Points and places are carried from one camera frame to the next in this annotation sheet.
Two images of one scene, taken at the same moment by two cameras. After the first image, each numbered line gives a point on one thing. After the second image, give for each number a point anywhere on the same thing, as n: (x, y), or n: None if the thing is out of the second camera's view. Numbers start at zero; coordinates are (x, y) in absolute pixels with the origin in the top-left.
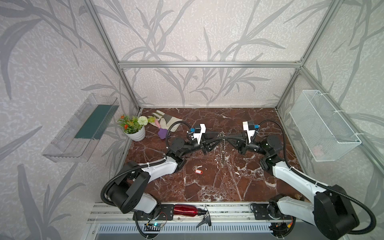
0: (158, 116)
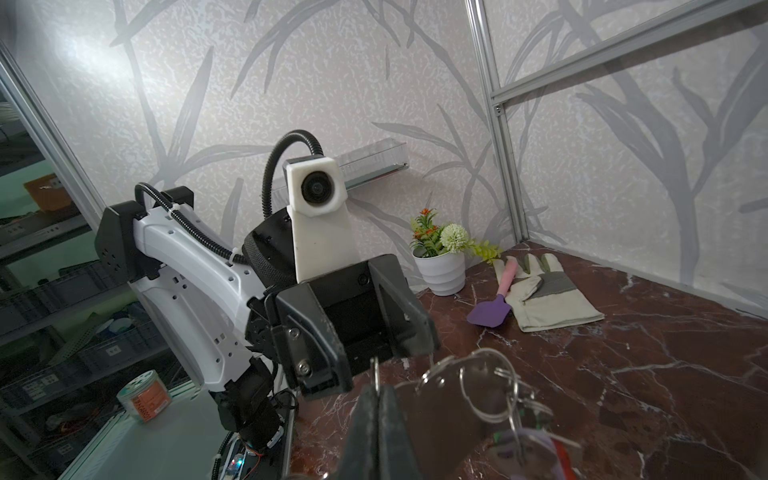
0: (543, 296)
